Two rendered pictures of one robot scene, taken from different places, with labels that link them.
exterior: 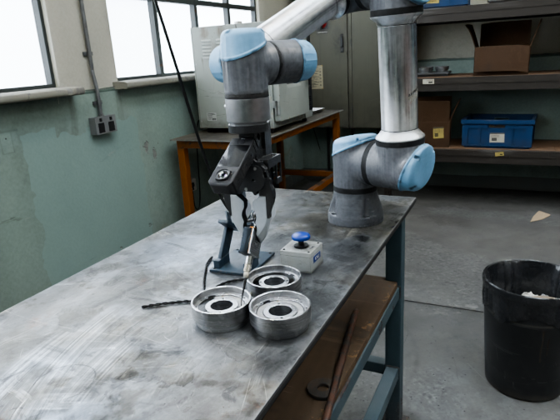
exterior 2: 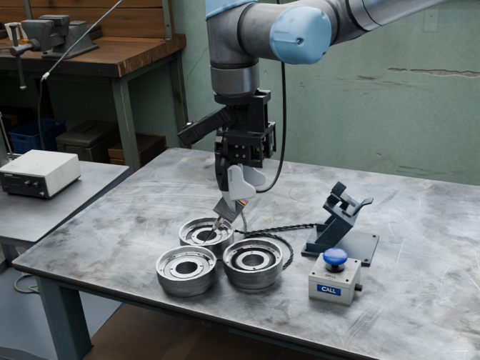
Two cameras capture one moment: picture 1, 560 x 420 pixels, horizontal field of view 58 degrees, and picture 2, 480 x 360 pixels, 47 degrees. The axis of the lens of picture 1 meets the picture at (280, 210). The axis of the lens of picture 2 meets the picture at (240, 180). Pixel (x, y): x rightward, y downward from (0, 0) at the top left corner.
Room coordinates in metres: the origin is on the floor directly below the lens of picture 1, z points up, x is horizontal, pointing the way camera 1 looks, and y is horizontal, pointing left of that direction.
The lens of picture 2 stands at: (0.89, -0.79, 1.39)
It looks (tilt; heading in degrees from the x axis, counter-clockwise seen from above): 26 degrees down; 91
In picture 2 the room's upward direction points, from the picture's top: 4 degrees counter-clockwise
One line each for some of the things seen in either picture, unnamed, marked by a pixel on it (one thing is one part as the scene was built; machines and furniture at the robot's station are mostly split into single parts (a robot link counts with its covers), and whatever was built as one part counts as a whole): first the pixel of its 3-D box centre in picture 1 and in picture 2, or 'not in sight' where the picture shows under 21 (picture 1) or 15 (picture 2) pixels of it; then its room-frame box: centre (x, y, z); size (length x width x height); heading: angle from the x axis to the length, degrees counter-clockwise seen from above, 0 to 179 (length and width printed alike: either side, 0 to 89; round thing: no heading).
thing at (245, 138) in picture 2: (252, 157); (243, 126); (0.89, 0.04, 1.07); 0.09 x 0.08 x 0.12; 157
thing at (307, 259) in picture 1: (302, 254); (338, 278); (1.03, -0.04, 0.82); 0.08 x 0.07 x 0.05; 154
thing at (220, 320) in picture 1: (222, 309); (206, 239); (0.81, 0.11, 0.82); 0.10 x 0.10 x 0.04
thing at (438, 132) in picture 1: (428, 121); not in sight; (4.24, -1.28, 0.64); 0.49 x 0.40 x 0.37; 69
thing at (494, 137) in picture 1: (498, 130); not in sight; (4.03, -1.78, 0.56); 0.52 x 0.38 x 0.22; 61
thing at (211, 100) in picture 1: (259, 77); not in sight; (3.47, 0.08, 1.10); 0.62 x 0.61 x 0.65; 154
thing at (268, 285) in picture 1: (274, 285); (253, 263); (0.89, 0.02, 0.82); 0.10 x 0.10 x 0.04
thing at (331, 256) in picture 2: (301, 243); (335, 265); (1.03, -0.04, 0.85); 0.04 x 0.04 x 0.05
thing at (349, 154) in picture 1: (357, 159); not in sight; (1.32, -0.21, 0.97); 0.13 x 0.12 x 0.14; 45
